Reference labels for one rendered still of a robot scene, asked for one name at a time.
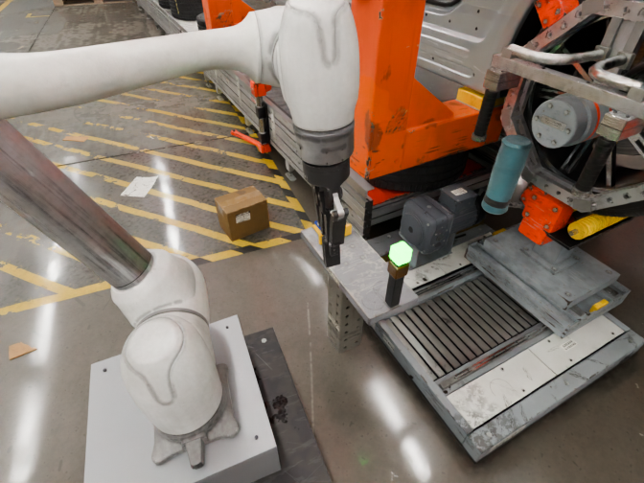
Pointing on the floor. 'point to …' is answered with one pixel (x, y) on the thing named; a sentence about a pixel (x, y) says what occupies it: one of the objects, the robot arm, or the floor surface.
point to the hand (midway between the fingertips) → (331, 250)
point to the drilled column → (342, 319)
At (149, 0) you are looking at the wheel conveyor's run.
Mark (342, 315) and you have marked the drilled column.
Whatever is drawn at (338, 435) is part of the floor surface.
